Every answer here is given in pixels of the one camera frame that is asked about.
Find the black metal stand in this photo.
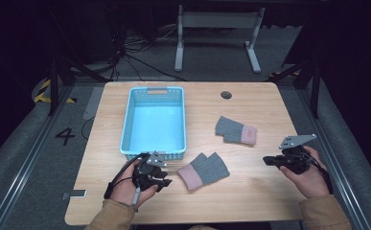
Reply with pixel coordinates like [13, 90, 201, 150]
[268, 57, 322, 120]
[46, 57, 111, 117]

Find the thin black floor cable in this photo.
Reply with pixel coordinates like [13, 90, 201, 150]
[81, 116, 96, 141]

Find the person's left hand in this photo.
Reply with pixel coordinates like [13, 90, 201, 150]
[109, 158, 159, 211]

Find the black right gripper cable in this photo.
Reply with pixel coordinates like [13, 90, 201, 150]
[302, 152, 334, 196]

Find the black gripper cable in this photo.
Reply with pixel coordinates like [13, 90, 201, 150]
[104, 152, 147, 200]
[302, 152, 334, 196]

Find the grey floor tape strip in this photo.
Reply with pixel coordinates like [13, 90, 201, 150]
[82, 86, 104, 122]

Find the grey metal desk frame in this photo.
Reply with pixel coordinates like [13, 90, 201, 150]
[174, 4, 267, 74]

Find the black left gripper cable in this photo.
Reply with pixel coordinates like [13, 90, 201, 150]
[104, 152, 147, 200]

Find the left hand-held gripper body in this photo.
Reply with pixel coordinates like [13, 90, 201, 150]
[132, 150, 169, 193]

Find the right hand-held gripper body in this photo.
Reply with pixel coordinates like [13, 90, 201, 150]
[278, 133, 318, 175]

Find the grey knit glove pink cuff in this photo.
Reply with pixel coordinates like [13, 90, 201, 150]
[176, 151, 231, 192]

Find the aluminium floor rail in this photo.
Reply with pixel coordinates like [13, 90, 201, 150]
[295, 88, 371, 230]
[0, 85, 76, 230]

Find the light blue plastic basket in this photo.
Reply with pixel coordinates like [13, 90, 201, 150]
[119, 85, 187, 161]

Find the person's right hand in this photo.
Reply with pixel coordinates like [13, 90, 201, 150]
[279, 146, 332, 199]

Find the grey plug with thin cable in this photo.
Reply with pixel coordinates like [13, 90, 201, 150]
[131, 187, 142, 213]

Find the yellow black hazard tape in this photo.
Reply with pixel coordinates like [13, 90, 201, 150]
[34, 79, 78, 104]

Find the bundle of black floor cables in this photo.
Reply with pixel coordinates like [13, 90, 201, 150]
[108, 24, 188, 82]

